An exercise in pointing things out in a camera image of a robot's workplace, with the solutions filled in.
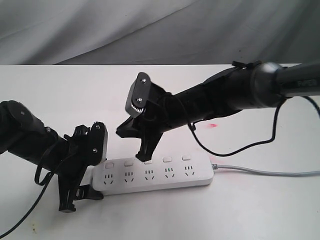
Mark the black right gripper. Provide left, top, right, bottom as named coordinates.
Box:
left=115, top=92, right=190, bottom=162

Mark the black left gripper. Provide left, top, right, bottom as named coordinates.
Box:
left=57, top=125, right=104, bottom=213

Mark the white five-outlet power strip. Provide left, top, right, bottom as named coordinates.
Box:
left=91, top=152, right=214, bottom=196

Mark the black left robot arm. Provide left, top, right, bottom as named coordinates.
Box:
left=0, top=100, right=108, bottom=213

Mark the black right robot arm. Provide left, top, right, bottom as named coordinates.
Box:
left=116, top=61, right=320, bottom=162

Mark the grey backdrop cloth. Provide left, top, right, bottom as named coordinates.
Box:
left=0, top=0, right=320, bottom=65

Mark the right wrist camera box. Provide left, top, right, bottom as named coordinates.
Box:
left=124, top=71, right=173, bottom=118

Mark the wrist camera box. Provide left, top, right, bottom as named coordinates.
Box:
left=88, top=121, right=108, bottom=166
left=124, top=71, right=173, bottom=118

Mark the black left camera cable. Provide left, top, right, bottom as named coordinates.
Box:
left=0, top=144, right=76, bottom=225

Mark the black camera cable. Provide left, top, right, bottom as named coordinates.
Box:
left=186, top=98, right=288, bottom=157
left=0, top=144, right=76, bottom=225

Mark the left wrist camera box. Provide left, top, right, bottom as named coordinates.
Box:
left=88, top=121, right=108, bottom=166

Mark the black right camera cable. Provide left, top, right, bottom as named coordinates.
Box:
left=186, top=98, right=288, bottom=157

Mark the grey power cable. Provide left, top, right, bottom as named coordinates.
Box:
left=211, top=163, right=320, bottom=178

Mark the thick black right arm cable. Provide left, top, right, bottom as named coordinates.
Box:
left=303, top=95, right=320, bottom=118

